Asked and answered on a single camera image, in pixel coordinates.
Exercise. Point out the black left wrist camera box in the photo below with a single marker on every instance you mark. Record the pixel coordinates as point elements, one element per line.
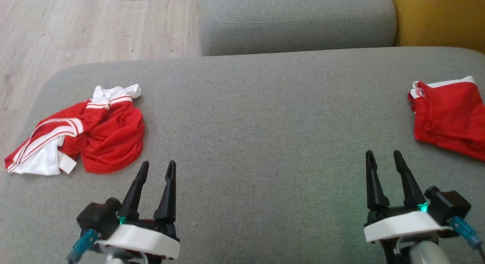
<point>98,218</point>

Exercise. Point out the grey fabric sofa cushion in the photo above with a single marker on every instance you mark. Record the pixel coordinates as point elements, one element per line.
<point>295,23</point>

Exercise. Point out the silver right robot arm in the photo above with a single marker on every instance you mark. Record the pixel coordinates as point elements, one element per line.
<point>424,256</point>

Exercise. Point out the red jersey with white sleeves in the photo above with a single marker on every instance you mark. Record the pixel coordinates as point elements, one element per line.
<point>110,142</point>

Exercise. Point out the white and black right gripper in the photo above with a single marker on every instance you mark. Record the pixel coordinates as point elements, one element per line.
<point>401,224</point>

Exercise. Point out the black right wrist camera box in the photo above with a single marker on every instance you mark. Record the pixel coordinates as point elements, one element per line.
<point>449,207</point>

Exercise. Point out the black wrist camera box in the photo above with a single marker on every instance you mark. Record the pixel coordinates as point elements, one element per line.
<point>98,218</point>
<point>449,207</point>

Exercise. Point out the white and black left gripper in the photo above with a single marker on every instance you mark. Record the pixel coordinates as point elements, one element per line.
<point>140,241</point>

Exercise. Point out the grey fabric sofa seat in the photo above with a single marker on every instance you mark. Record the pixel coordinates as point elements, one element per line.
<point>246,142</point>

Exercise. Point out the red shorts with white trim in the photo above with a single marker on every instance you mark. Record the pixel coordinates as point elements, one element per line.
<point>447,116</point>

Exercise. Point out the yellow cushion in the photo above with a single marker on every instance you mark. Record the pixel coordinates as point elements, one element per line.
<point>439,17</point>

